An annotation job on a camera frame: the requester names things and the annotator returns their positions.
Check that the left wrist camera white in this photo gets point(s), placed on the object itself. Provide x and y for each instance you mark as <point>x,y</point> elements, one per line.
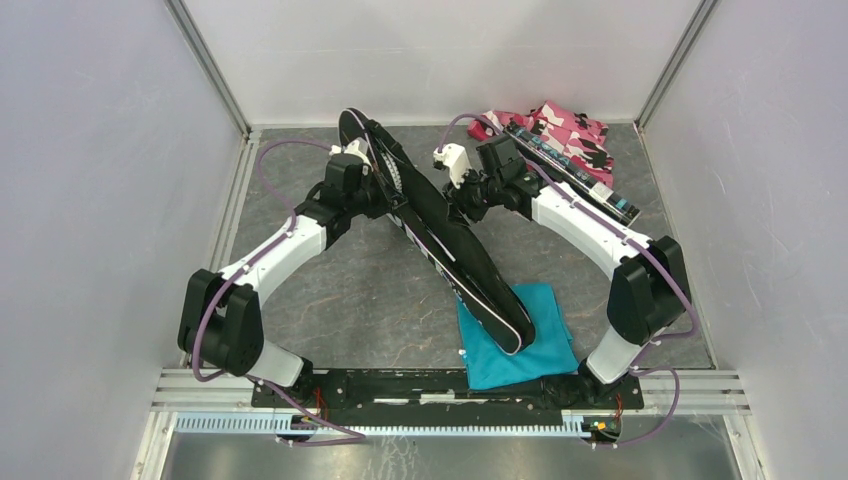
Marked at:
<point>357,147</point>

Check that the black racket cover bag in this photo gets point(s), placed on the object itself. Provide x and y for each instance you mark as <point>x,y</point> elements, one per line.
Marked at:
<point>442,235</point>

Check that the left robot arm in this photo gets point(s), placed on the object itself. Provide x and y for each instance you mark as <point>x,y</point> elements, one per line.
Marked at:
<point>221,322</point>

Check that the slotted cable duct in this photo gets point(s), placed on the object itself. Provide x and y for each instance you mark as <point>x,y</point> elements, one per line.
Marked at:
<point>291,425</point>

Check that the pink camouflage bag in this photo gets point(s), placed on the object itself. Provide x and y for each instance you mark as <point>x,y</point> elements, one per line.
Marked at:
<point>575,135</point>

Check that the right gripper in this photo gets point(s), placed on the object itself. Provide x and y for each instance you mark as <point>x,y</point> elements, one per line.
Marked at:
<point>459,198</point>

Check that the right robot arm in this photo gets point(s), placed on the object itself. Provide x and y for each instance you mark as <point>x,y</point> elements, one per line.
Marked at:
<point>649,287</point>

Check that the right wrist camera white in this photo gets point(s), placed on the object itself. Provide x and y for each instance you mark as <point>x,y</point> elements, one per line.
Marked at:
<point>454,159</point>

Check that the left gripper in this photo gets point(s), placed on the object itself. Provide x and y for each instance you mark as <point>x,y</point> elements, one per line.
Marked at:
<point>384,205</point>

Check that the black shuttlecock tube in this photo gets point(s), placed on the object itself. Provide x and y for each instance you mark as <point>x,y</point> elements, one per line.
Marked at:
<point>565,170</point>

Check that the teal folded cloth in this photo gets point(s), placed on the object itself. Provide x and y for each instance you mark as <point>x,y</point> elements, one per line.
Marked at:
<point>488,367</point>

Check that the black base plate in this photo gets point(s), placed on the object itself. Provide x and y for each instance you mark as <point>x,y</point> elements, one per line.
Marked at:
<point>443,398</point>

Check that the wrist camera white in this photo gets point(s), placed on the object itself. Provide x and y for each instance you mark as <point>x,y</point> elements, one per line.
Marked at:
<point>454,159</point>
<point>357,147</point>

